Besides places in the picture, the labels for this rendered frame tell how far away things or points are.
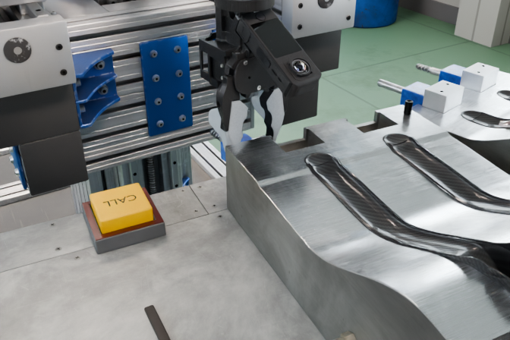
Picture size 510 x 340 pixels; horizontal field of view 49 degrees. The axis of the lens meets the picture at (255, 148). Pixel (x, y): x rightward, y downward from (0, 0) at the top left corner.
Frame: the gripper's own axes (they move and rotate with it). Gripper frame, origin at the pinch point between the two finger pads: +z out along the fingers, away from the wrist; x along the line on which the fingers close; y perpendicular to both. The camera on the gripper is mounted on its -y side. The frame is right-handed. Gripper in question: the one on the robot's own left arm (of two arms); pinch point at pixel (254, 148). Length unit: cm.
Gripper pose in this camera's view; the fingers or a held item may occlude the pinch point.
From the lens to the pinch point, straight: 73.7
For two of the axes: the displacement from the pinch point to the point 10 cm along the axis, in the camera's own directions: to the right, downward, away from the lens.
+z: 0.0, 8.7, 5.0
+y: -5.9, -4.0, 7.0
